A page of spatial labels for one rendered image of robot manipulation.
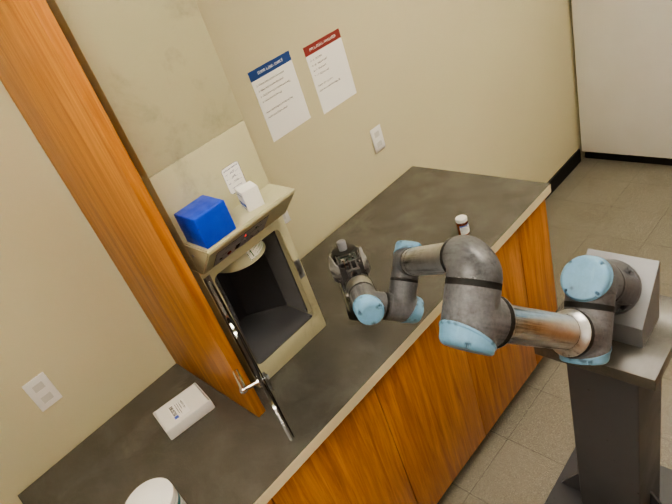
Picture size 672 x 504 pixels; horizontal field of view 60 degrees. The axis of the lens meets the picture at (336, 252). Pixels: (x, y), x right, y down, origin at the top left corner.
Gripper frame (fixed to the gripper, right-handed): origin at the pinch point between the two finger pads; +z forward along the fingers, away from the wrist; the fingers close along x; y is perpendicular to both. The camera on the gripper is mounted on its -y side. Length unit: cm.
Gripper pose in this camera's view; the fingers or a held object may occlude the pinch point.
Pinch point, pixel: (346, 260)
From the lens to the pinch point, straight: 181.3
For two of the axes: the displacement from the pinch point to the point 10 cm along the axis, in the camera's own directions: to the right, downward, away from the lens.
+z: -1.8, -4.3, 8.8
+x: -9.5, 3.1, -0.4
